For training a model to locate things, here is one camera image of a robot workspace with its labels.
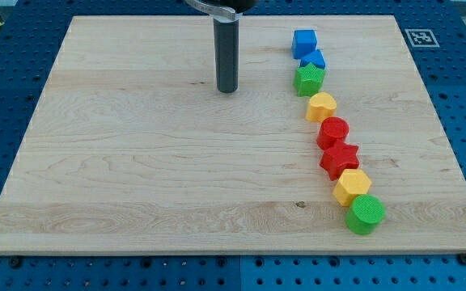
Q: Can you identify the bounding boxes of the robot arm end with clamp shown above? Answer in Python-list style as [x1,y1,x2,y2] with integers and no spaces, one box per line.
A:
[184,0,257,23]

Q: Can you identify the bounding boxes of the yellow heart block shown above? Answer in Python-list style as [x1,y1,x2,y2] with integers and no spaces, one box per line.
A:
[305,92,337,122]

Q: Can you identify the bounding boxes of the red cylinder block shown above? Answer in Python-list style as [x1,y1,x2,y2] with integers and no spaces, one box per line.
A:
[316,116,350,150]

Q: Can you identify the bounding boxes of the green star block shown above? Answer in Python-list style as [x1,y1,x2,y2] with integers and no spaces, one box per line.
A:
[293,63,326,97]

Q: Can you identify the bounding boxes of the wooden board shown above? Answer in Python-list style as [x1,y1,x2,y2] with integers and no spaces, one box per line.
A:
[0,15,466,256]

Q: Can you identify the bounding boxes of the red star block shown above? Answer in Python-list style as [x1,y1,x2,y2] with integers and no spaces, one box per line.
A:
[320,141,360,180]

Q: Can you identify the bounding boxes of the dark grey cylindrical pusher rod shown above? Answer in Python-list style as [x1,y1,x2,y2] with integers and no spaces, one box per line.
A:
[214,19,239,93]

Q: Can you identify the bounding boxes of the blue pentagon block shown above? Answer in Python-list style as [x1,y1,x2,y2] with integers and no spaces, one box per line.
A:
[299,49,326,70]

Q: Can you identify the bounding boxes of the yellow hexagon block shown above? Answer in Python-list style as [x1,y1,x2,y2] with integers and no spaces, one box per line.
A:
[333,169,372,207]

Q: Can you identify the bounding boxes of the blue cube block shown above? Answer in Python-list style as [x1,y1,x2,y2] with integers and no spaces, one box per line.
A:
[291,29,317,59]

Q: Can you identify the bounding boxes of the green cylinder block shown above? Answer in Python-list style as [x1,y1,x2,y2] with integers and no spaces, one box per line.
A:
[345,194,386,235]

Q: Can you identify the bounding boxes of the white fiducial marker tag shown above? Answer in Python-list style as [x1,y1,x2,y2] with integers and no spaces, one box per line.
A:
[405,28,439,48]

